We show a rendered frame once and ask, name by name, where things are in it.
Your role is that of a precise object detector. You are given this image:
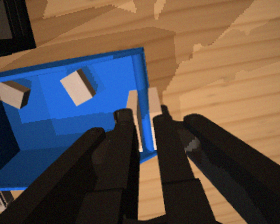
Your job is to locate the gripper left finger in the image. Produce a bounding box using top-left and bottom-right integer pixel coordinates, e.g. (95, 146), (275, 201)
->
(0, 90), (142, 224)

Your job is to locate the blue bin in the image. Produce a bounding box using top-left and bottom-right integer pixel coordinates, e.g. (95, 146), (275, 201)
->
(0, 47), (157, 191)

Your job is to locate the tan rectangular block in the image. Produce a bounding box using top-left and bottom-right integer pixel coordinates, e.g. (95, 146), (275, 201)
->
(60, 68), (96, 106)
(0, 80), (31, 109)

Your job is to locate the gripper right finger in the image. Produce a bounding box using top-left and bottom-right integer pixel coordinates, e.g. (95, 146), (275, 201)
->
(148, 87), (280, 224)

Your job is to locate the dark grey metal shelf rack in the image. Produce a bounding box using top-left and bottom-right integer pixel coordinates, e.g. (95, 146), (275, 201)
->
(0, 191), (14, 211)

